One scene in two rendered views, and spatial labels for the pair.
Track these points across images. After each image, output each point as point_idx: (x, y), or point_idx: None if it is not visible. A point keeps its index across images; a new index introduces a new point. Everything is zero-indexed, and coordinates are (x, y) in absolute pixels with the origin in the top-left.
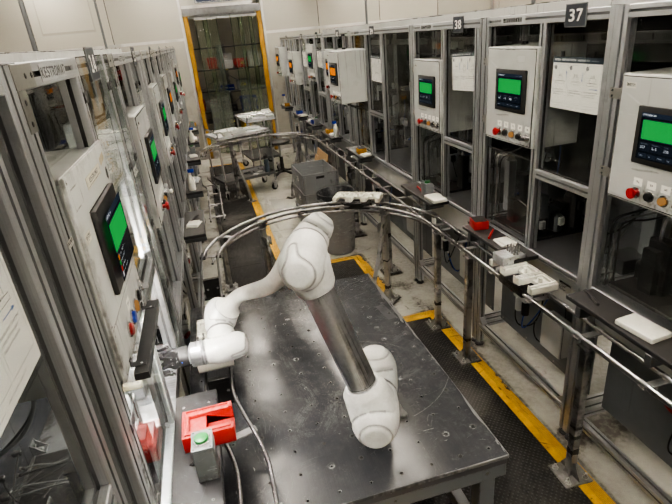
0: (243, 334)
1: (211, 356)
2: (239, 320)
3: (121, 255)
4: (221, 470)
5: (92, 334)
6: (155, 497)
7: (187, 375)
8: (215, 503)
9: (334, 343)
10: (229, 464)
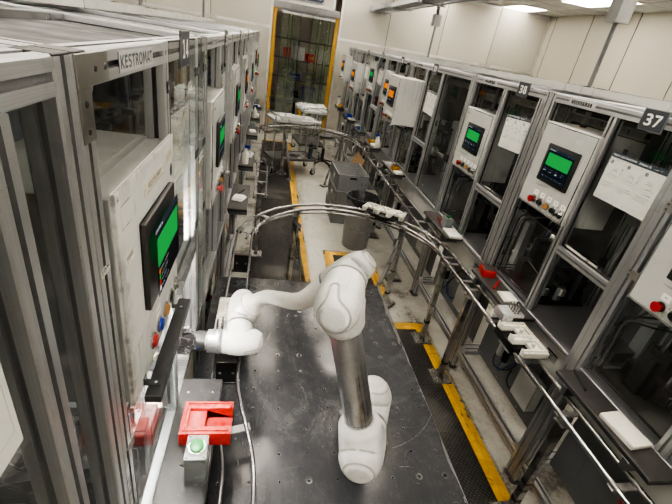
0: (260, 334)
1: (226, 348)
2: None
3: (163, 267)
4: (208, 476)
5: (106, 371)
6: None
7: None
8: None
9: (346, 382)
10: (216, 450)
